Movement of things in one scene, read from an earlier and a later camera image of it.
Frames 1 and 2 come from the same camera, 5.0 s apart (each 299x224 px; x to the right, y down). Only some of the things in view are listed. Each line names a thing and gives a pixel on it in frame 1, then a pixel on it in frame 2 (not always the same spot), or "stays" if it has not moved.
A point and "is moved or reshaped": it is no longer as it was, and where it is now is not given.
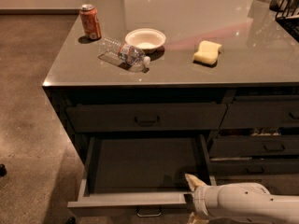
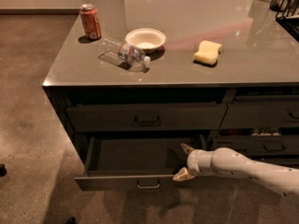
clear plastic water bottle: [129, 56] stays
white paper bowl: [145, 38] stays
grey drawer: [142, 172] is moved or reshaped
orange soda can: [91, 21] stays
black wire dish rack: [285, 4] stays
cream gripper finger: [194, 219] -> [182, 175]
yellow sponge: [207, 51] stays
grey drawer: [145, 117] stays
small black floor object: [3, 170] stays
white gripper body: [202, 202] -> [194, 162]
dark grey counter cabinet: [155, 85] stays
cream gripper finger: [193, 181] -> [187, 148]
